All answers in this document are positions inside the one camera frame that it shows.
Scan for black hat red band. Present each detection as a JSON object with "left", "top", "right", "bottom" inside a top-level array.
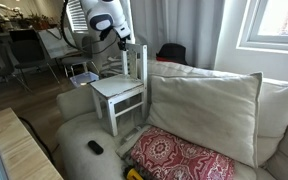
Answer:
[{"left": 155, "top": 42, "right": 189, "bottom": 66}]

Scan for grey curtain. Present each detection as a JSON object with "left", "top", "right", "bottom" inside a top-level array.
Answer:
[{"left": 81, "top": 0, "right": 226, "bottom": 70}]

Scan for white window blinds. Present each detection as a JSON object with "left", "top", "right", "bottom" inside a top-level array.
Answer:
[{"left": 63, "top": 0, "right": 89, "bottom": 34}]

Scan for white window frame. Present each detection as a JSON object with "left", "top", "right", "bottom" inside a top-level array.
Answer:
[{"left": 236, "top": 0, "right": 288, "bottom": 53}]

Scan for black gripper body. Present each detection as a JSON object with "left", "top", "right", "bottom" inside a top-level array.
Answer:
[{"left": 116, "top": 35, "right": 130, "bottom": 46}]

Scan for grey chair metal legs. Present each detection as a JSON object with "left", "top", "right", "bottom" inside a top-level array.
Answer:
[{"left": 61, "top": 35, "right": 100, "bottom": 78}]

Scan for folded beige cloth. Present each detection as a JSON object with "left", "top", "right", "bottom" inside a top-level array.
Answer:
[{"left": 115, "top": 124, "right": 152, "bottom": 160}]

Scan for small white wooden chair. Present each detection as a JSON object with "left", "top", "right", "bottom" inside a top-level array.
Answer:
[{"left": 89, "top": 43, "right": 149, "bottom": 137}]

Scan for black robot cable hose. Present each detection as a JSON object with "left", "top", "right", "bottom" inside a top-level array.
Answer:
[{"left": 60, "top": 0, "right": 119, "bottom": 55}]

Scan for white tote bag black handles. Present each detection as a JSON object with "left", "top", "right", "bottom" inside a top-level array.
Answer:
[{"left": 38, "top": 27, "right": 79, "bottom": 60}]

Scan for light wooden table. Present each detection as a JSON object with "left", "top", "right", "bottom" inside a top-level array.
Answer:
[{"left": 0, "top": 107, "right": 64, "bottom": 180}]

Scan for beige fabric sofa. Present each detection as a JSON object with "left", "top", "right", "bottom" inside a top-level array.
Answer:
[{"left": 55, "top": 59, "right": 288, "bottom": 180}]

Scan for yellow black tool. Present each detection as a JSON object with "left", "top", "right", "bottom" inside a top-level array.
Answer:
[{"left": 123, "top": 166, "right": 144, "bottom": 180}]

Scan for black remote control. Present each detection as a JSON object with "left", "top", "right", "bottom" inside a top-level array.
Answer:
[{"left": 87, "top": 140, "right": 104, "bottom": 155}]

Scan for large beige pillow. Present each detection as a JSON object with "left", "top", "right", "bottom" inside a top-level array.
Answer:
[{"left": 146, "top": 71, "right": 264, "bottom": 169}]

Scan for black floor cable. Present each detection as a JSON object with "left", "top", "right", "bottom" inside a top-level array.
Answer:
[{"left": 17, "top": 116, "right": 56, "bottom": 165}]

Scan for red patterned blanket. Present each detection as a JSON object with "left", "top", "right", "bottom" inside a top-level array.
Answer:
[{"left": 130, "top": 126, "right": 236, "bottom": 180}]

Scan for clear plastic storage bin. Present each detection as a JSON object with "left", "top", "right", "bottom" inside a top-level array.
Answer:
[{"left": 69, "top": 71, "right": 100, "bottom": 88}]

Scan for potted plants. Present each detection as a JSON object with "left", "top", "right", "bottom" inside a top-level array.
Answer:
[{"left": 28, "top": 13, "right": 59, "bottom": 30}]

